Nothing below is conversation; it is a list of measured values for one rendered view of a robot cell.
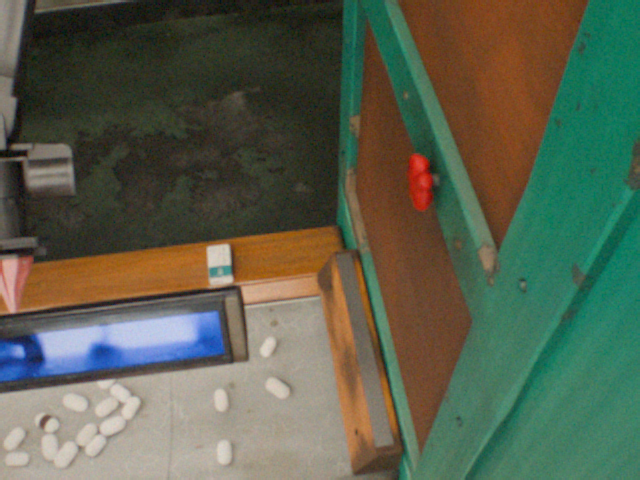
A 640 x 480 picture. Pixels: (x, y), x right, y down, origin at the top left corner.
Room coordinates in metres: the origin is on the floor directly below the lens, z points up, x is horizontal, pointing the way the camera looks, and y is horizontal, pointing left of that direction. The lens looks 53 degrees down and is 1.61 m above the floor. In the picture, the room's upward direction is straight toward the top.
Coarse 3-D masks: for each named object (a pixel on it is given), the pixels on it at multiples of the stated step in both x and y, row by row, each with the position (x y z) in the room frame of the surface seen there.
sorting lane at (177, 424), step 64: (256, 320) 0.50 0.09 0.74; (320, 320) 0.50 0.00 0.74; (128, 384) 0.40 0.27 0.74; (192, 384) 0.40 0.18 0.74; (256, 384) 0.40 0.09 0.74; (320, 384) 0.40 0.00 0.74; (0, 448) 0.30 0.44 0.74; (128, 448) 0.30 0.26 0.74; (192, 448) 0.30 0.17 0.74; (256, 448) 0.30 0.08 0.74; (320, 448) 0.30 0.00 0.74
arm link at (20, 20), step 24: (0, 0) 0.76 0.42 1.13; (24, 0) 0.77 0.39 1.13; (0, 24) 0.73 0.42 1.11; (24, 24) 0.74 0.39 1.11; (0, 48) 0.71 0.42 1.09; (24, 48) 0.72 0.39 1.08; (0, 72) 0.68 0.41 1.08; (24, 72) 0.70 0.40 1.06; (0, 96) 0.65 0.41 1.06; (24, 96) 0.69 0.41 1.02
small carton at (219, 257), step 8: (208, 248) 0.61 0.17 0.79; (216, 248) 0.61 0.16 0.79; (224, 248) 0.61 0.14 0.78; (208, 256) 0.59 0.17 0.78; (216, 256) 0.59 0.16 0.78; (224, 256) 0.59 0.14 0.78; (208, 264) 0.58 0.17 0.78; (216, 264) 0.58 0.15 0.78; (224, 264) 0.58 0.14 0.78; (216, 272) 0.56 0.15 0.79; (224, 272) 0.56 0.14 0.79; (216, 280) 0.55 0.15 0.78; (224, 280) 0.55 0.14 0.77; (232, 280) 0.56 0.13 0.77
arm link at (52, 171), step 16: (0, 112) 0.63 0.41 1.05; (0, 128) 0.61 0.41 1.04; (0, 144) 0.60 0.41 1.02; (32, 144) 0.62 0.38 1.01; (48, 144) 0.62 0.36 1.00; (64, 144) 0.63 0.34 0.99; (32, 160) 0.60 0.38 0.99; (48, 160) 0.61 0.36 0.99; (64, 160) 0.61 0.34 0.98; (32, 176) 0.58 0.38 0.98; (48, 176) 0.58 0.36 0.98; (64, 176) 0.59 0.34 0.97; (32, 192) 0.57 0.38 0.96; (48, 192) 0.57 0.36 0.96; (64, 192) 0.58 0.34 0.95
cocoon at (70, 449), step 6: (66, 444) 0.30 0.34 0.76; (72, 444) 0.30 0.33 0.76; (60, 450) 0.29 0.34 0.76; (66, 450) 0.29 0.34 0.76; (72, 450) 0.29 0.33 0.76; (60, 456) 0.28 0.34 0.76; (66, 456) 0.28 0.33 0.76; (72, 456) 0.29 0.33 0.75; (60, 462) 0.27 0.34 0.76; (66, 462) 0.28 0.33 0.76
